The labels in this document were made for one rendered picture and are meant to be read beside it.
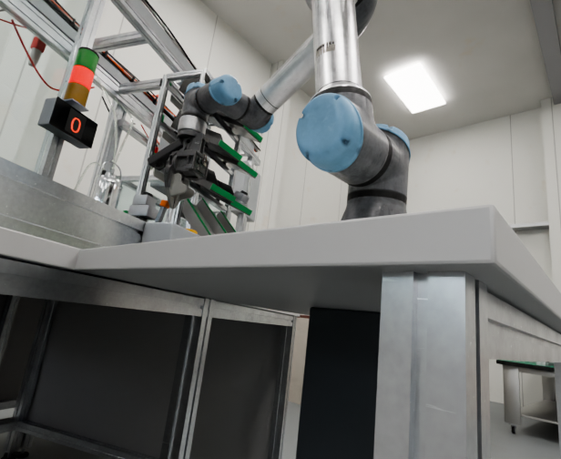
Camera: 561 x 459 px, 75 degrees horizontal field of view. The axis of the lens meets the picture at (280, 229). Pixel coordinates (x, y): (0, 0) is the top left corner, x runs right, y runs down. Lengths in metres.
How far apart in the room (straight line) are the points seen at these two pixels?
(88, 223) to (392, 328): 0.56
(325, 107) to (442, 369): 0.49
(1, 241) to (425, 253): 0.44
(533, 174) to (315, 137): 7.16
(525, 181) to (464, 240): 7.48
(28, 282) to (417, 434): 0.47
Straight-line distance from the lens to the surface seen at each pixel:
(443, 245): 0.20
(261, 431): 1.66
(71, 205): 0.68
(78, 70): 1.11
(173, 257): 0.35
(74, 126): 1.05
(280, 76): 1.04
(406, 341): 0.21
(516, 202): 7.55
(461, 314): 0.21
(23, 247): 0.52
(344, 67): 0.71
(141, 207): 1.04
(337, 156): 0.60
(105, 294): 0.64
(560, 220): 7.13
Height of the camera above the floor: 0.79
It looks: 14 degrees up
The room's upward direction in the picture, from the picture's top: 7 degrees clockwise
